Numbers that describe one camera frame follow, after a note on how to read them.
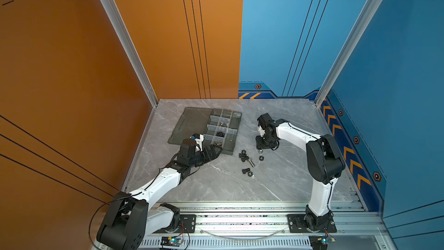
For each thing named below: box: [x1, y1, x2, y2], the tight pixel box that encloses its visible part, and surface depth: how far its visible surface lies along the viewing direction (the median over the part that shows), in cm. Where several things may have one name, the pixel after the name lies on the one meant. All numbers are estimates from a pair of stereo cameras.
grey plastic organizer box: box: [167, 106, 243, 156], surface depth 108 cm
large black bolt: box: [238, 149, 250, 163], surface depth 96 cm
